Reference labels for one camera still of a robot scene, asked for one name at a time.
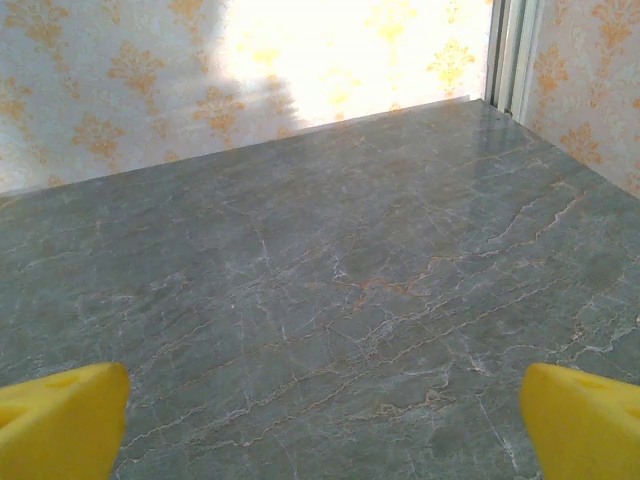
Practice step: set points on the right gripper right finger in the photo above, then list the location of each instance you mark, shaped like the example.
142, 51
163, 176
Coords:
585, 430

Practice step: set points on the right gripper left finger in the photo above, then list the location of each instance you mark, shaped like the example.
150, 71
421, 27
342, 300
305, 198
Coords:
60, 425

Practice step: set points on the aluminium frame post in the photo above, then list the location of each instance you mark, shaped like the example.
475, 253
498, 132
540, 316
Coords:
505, 50

